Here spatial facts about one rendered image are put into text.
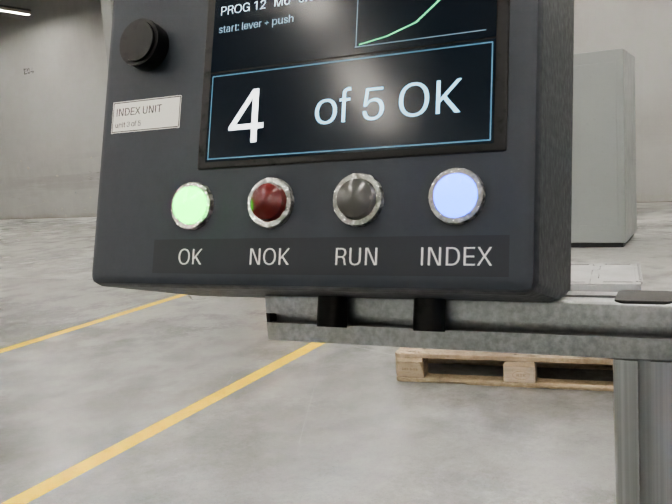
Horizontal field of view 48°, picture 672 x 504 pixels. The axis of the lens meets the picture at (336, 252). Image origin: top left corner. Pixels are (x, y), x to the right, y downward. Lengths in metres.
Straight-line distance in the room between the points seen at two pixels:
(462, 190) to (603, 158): 7.62
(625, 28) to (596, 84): 5.24
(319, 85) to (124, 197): 0.14
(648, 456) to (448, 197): 0.18
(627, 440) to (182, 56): 0.32
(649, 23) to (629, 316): 12.75
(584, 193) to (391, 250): 7.65
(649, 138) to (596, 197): 5.13
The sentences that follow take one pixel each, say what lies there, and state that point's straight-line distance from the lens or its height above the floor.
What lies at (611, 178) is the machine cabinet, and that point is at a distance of 7.95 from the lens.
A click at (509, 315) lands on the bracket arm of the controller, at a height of 1.05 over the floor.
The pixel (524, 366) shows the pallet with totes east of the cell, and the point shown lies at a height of 0.10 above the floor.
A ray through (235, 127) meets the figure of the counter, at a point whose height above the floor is 1.16.
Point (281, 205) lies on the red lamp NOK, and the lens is 0.38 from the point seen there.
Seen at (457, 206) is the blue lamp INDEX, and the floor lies 1.11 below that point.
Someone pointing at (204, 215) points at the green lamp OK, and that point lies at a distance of 0.41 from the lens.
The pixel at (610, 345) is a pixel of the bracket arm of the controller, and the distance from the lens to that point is 0.41.
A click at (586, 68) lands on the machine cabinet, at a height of 1.79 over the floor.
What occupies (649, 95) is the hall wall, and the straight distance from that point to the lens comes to 13.04.
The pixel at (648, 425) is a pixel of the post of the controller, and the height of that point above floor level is 0.99.
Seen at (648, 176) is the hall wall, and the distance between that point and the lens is 13.05.
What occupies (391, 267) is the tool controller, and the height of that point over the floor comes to 1.08.
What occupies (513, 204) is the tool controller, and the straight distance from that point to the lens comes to 0.35.
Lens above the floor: 1.14
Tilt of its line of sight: 8 degrees down
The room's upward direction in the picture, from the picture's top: 4 degrees counter-clockwise
